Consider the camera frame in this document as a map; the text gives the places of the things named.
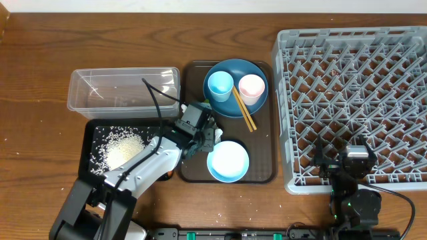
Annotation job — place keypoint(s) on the pile of rice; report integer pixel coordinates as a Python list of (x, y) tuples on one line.
[(112, 146)]

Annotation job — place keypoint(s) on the pink cup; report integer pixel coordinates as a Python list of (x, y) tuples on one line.
[(251, 87)]

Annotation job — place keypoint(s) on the clear plastic bin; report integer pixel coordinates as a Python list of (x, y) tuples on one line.
[(120, 93)]

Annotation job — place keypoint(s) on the grey dishwasher rack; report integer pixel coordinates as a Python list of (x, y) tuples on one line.
[(345, 83)]

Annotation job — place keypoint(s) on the light blue cup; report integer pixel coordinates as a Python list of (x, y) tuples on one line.
[(220, 85)]

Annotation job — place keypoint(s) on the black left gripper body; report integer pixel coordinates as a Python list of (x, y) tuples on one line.
[(205, 141)]

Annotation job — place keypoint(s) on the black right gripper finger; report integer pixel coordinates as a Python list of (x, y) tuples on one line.
[(318, 158), (371, 153)]

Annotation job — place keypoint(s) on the white paper wrapper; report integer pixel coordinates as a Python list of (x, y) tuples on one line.
[(212, 123)]

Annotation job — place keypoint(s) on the dark blue plate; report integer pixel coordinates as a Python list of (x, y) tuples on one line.
[(237, 68)]

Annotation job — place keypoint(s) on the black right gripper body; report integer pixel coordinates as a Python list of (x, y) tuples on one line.
[(329, 168)]

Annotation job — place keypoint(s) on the black tray bin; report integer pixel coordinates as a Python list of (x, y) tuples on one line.
[(83, 171)]

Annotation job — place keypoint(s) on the wooden chopstick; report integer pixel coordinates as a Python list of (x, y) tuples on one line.
[(238, 100), (248, 115)]

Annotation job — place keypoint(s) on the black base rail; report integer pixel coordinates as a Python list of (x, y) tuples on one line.
[(291, 234)]

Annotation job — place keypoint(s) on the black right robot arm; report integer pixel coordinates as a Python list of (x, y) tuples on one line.
[(354, 209)]

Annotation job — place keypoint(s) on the light blue bowl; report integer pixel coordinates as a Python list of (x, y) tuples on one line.
[(228, 162)]

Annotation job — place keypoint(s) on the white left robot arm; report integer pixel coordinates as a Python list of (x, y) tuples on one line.
[(101, 207)]

